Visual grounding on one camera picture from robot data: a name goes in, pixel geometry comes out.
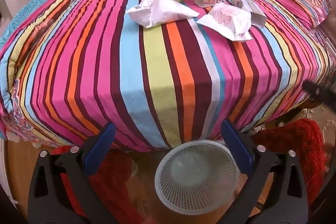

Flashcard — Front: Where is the small pale cardboard box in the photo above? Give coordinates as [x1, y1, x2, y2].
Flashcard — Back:
[249, 0, 268, 28]

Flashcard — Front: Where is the white wrapper with pink print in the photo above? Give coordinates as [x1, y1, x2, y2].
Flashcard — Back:
[196, 2, 253, 42]

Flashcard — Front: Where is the white mesh wastebasket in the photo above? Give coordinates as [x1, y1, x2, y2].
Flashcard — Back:
[154, 139, 240, 215]

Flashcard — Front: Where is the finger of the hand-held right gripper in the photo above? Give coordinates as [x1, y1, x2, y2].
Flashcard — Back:
[302, 80, 336, 104]

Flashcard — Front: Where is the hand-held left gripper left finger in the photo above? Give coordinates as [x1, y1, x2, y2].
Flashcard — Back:
[28, 123, 117, 224]

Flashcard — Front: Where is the large white wrapper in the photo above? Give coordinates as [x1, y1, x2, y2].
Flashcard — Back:
[125, 0, 200, 29]

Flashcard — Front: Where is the striped multicolour blanket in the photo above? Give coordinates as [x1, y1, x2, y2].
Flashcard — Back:
[0, 0, 336, 152]

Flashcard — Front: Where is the red shaggy rug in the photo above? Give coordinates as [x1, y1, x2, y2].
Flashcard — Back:
[50, 118, 330, 224]

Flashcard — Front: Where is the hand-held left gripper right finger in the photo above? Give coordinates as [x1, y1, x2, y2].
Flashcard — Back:
[220, 119, 309, 224]

